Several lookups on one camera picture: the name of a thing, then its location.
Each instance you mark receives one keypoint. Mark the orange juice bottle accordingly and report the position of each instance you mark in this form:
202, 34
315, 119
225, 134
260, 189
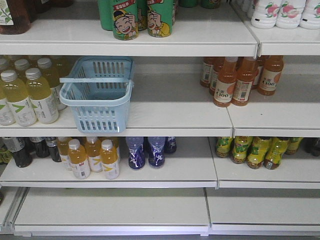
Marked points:
271, 74
244, 81
226, 81

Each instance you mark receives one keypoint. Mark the blue sports drink bottle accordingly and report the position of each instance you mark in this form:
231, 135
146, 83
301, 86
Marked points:
156, 157
136, 157
170, 145

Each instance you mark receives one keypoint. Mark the blue sports drink bottle middle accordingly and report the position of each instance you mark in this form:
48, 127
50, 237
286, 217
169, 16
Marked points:
156, 157

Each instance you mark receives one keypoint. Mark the blue sports drink bottle left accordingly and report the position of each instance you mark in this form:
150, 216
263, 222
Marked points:
136, 157

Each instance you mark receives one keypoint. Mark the white metal shelving unit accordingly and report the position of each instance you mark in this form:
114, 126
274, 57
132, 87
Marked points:
195, 195

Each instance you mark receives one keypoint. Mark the yellow tea bottle front left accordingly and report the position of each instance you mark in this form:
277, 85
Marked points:
223, 146

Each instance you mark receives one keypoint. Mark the orange juice bottle front middle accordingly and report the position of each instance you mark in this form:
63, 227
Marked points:
244, 81

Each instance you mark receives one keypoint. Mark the orange juice bottle right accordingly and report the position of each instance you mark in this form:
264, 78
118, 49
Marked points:
271, 74

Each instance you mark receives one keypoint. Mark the blue sports drink bottle right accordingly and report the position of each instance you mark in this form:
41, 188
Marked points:
170, 145

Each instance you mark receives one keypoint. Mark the green cartoon can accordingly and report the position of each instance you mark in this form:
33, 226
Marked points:
124, 15
159, 18

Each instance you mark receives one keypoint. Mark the green cartoon can right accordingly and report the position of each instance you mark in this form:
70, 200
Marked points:
159, 18

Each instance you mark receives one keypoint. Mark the yellow tea bottle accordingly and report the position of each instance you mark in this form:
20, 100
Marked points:
223, 146
240, 148
257, 151
274, 155

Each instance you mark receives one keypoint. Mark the yellow vitamin drink bottle front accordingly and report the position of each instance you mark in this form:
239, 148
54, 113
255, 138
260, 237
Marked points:
109, 159

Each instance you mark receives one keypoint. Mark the light blue plastic basket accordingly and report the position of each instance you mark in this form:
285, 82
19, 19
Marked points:
98, 91

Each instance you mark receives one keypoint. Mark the orange juice bottle front left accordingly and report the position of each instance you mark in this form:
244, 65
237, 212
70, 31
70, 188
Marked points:
226, 81

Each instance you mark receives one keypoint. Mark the green cartoon can left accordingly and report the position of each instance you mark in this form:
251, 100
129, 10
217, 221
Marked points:
124, 15

